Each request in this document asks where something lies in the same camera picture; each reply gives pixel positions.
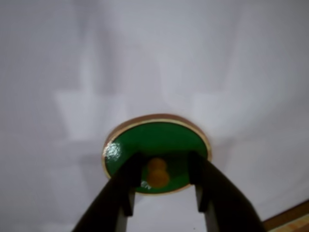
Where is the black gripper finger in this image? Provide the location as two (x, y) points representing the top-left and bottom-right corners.
(72, 152), (143, 232)
(189, 151), (267, 232)

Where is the green circle piece yellow pin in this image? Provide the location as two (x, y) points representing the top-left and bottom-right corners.
(101, 113), (213, 195)

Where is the wooden shape puzzle board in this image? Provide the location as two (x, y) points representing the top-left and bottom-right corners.
(262, 199), (309, 232)

